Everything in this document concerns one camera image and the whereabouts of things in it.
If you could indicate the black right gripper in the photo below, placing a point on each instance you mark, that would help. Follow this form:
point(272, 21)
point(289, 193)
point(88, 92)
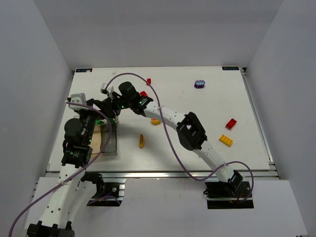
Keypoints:
point(110, 104)

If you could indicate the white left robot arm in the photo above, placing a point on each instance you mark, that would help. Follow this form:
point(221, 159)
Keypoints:
point(76, 186)

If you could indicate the right blue table label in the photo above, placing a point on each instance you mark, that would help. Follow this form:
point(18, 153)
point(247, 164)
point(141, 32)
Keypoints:
point(230, 68)

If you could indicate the yellow round decorated lego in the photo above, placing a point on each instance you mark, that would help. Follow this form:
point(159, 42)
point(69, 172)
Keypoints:
point(155, 121)

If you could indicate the small red lego piece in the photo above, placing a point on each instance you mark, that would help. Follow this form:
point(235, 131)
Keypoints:
point(149, 81)

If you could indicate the yellow arch lego piece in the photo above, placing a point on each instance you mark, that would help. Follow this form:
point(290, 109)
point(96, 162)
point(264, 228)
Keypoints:
point(141, 141)

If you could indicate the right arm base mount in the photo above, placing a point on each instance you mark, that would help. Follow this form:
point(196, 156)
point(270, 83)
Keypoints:
point(220, 197)

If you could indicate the red sloped lego brick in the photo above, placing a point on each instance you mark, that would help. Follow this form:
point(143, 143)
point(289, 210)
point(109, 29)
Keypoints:
point(143, 93)

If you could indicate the left blue table label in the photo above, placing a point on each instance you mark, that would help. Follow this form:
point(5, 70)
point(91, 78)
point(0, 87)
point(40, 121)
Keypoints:
point(83, 70)

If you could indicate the yellow two-by-three lego brick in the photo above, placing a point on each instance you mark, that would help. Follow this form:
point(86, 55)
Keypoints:
point(225, 140)

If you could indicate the aluminium table front rail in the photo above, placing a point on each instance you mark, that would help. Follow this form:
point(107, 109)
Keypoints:
point(269, 174)

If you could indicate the amber clear container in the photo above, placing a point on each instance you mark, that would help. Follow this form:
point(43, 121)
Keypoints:
point(96, 141)

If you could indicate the purple round lego piece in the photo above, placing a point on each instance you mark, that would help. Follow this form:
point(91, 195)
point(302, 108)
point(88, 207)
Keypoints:
point(199, 84)

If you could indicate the blue table label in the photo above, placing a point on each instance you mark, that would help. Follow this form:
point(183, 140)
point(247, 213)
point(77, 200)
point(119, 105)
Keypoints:
point(83, 70)
point(230, 68)

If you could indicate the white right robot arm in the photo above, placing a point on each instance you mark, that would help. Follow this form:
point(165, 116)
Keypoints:
point(191, 134)

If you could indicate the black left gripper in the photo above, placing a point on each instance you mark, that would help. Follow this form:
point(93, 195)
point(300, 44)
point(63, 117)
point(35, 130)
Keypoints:
point(87, 108)

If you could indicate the dark grey clear container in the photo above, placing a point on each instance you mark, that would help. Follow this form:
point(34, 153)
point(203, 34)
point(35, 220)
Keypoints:
point(109, 140)

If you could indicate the green two-by-two lego brick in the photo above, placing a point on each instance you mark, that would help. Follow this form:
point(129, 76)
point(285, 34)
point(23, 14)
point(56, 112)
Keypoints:
point(99, 122)

